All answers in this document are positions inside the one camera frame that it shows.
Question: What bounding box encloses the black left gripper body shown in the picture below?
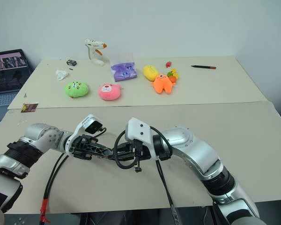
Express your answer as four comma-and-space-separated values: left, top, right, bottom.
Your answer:
69, 135, 99, 162

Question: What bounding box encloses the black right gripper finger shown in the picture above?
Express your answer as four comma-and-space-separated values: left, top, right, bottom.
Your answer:
112, 151, 133, 163
118, 142, 133, 153

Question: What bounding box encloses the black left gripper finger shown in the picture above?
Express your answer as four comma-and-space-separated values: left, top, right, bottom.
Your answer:
91, 142, 114, 154
91, 151, 114, 160

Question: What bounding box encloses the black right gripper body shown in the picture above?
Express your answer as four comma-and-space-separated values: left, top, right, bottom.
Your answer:
131, 140, 153, 162

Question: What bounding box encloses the pink plush toy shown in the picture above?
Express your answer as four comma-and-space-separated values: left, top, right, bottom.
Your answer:
98, 82, 125, 102

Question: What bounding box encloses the green plush toy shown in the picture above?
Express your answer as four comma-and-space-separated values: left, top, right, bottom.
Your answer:
64, 80, 90, 99

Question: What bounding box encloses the small printed card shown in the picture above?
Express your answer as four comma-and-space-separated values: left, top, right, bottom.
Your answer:
21, 102, 40, 113

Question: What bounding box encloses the red tape wrap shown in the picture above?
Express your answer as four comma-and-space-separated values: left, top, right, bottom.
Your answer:
39, 198, 51, 224

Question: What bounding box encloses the orange plush toy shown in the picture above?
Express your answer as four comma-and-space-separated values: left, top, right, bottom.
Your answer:
150, 74, 177, 95

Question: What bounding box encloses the bagged purple plush toy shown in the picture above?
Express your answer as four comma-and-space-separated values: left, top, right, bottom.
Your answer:
109, 52, 138, 83

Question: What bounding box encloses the crumpled white tissue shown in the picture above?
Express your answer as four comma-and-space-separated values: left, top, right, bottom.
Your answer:
55, 69, 69, 82

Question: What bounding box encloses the yellow plush toy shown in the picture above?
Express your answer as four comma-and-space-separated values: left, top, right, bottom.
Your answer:
142, 65, 160, 82

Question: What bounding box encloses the beige cardboard sheet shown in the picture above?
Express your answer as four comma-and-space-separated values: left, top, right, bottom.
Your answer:
7, 56, 274, 110
0, 100, 281, 215

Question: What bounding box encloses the yellow orange fruit toy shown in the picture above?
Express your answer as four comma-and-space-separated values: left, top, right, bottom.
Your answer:
166, 67, 180, 83

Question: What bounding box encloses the white orange glue gun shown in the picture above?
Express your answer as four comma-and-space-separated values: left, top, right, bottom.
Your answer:
84, 38, 108, 67

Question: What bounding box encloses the black brown pen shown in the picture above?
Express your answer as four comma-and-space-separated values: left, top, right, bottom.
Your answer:
191, 65, 217, 70

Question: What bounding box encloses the grey open laptop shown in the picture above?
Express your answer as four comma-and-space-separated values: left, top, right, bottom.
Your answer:
0, 48, 34, 123

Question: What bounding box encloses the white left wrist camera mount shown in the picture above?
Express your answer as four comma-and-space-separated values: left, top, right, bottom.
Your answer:
65, 114, 103, 157

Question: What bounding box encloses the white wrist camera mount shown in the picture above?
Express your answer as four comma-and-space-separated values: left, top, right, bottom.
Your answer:
125, 117, 159, 161
65, 114, 103, 157

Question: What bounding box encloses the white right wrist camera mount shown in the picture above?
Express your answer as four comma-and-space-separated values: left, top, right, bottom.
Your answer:
125, 117, 159, 161

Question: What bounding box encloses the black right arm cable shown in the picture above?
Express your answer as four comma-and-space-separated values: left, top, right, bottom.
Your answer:
114, 126, 178, 225

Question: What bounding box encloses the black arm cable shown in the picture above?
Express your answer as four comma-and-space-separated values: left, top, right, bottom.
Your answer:
38, 127, 108, 225
114, 126, 178, 225

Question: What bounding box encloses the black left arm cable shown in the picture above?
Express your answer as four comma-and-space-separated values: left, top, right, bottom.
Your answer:
38, 127, 108, 225

